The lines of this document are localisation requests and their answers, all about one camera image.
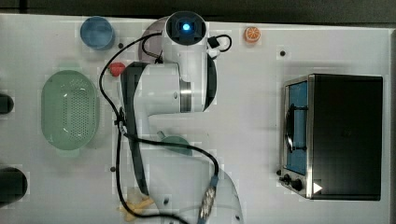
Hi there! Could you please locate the green perforated colander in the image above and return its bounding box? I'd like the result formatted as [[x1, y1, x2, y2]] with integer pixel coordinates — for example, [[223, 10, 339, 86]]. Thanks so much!
[[41, 68, 99, 158]]

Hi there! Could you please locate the lilac round plate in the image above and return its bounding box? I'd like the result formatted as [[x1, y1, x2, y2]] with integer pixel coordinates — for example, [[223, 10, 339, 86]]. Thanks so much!
[[138, 17, 167, 63]]

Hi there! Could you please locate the large black cylinder container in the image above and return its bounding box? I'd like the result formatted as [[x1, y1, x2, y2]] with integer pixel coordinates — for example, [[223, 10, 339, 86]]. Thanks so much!
[[0, 167, 28, 207]]

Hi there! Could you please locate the orange slice toy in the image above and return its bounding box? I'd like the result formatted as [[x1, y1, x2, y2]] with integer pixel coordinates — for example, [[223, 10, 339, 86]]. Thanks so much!
[[244, 26, 261, 43]]

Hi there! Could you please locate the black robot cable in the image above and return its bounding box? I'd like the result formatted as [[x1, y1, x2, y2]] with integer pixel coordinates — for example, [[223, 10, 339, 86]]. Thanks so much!
[[98, 32, 233, 224]]

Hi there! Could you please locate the pink plush strawberry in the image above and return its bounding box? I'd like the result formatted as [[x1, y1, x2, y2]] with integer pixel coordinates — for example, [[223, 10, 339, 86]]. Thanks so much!
[[107, 63, 125, 77]]

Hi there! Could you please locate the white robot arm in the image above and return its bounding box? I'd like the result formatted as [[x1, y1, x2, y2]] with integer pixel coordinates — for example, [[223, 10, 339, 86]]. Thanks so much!
[[120, 11, 244, 224]]

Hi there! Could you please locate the peeled banana toy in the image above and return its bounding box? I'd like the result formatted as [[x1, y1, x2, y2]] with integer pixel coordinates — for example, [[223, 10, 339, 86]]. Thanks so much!
[[118, 188, 154, 222]]

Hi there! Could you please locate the blue cup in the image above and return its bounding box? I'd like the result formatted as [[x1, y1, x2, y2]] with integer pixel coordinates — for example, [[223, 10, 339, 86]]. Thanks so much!
[[79, 16, 115, 50]]

